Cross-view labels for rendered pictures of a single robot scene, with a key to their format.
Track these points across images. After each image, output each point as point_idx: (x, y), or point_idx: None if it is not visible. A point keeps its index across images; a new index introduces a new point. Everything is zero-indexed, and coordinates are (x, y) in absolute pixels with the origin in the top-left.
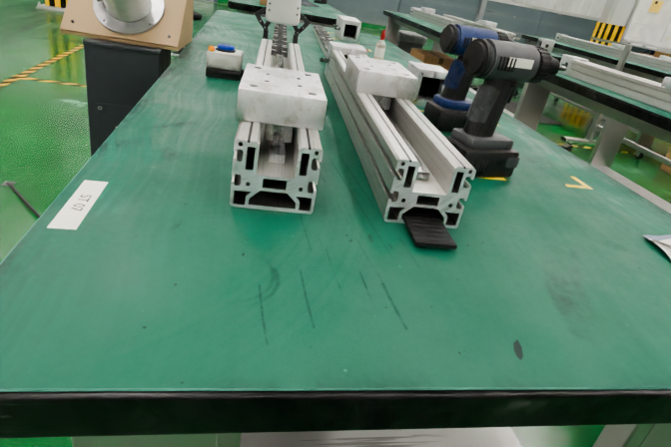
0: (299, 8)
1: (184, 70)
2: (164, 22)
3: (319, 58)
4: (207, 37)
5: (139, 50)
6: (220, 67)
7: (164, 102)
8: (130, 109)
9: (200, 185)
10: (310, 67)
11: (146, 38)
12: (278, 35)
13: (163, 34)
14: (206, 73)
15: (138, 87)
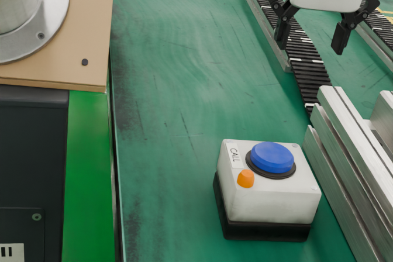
0: None
1: (162, 214)
2: (71, 26)
3: (351, 40)
4: (129, 2)
5: (21, 103)
6: (265, 220)
7: None
8: (1, 212)
9: None
10: (369, 92)
11: (34, 70)
12: None
13: (71, 57)
14: (227, 234)
15: (18, 172)
